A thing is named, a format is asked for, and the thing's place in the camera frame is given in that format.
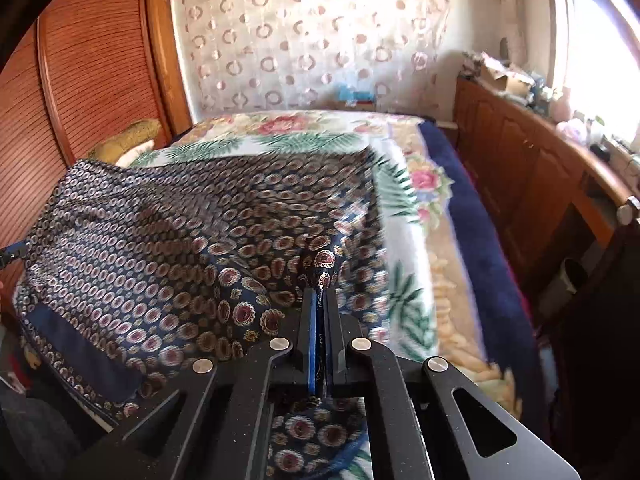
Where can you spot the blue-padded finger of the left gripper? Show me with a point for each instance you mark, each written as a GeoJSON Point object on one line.
{"type": "Point", "coordinates": [8, 254]}

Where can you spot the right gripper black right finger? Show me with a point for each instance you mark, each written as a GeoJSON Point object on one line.
{"type": "Point", "coordinates": [339, 330]}

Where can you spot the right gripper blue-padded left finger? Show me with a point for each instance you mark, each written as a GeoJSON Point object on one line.
{"type": "Point", "coordinates": [306, 344]}

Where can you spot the navy patterned silk shirt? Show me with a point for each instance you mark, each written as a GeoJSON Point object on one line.
{"type": "Point", "coordinates": [131, 275]}

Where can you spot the palm leaf printed blanket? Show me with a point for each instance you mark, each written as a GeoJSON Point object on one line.
{"type": "Point", "coordinates": [271, 225]}

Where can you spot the floral bed quilt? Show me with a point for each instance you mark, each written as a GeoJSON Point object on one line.
{"type": "Point", "coordinates": [433, 308]}

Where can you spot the mustard patterned folded cloth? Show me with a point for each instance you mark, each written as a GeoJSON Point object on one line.
{"type": "Point", "coordinates": [124, 148]}

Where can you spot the brown louvered wooden wardrobe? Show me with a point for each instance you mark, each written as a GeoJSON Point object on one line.
{"type": "Point", "coordinates": [83, 71]}

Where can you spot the blue tissue box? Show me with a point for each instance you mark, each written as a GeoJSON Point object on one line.
{"type": "Point", "coordinates": [349, 98]}

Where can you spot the long wooden side cabinet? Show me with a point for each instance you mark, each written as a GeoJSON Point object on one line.
{"type": "Point", "coordinates": [549, 198]}

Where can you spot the sheer circle-patterned curtain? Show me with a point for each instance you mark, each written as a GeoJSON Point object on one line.
{"type": "Point", "coordinates": [244, 55]}

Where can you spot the open cardboard box on cabinet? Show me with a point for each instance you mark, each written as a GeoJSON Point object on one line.
{"type": "Point", "coordinates": [506, 79]}

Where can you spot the pink bottle on cabinet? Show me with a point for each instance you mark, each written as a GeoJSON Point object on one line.
{"type": "Point", "coordinates": [560, 107]}

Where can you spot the window with wooden frame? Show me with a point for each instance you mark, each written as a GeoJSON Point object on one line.
{"type": "Point", "coordinates": [594, 62]}

